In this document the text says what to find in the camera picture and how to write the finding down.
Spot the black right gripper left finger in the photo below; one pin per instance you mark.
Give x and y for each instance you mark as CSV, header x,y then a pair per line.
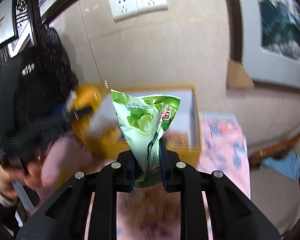
x,y
84,206

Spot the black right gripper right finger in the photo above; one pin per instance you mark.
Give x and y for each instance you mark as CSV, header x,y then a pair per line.
x,y
232,214

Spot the orange snack packet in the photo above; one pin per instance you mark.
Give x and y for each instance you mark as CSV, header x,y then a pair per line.
x,y
86,95

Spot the green lime snack bag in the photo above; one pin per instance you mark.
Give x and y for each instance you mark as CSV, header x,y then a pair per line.
x,y
143,121

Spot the person's left hand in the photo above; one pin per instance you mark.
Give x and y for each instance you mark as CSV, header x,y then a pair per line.
x,y
8,175

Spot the wooden chair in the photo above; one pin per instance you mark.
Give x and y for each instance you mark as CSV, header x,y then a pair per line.
x,y
277,152

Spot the blue cloth on chair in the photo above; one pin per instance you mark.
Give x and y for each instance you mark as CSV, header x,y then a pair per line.
x,y
289,166

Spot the yellow cardboard shoe box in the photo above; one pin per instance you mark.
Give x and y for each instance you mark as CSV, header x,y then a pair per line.
x,y
183,135

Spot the pink floral tablecloth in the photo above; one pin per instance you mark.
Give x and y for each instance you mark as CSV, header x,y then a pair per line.
x,y
151,212

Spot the brown cardboard piece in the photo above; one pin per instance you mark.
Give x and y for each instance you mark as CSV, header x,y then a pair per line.
x,y
237,77

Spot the white wall socket left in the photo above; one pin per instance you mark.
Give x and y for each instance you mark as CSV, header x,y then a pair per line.
x,y
122,9

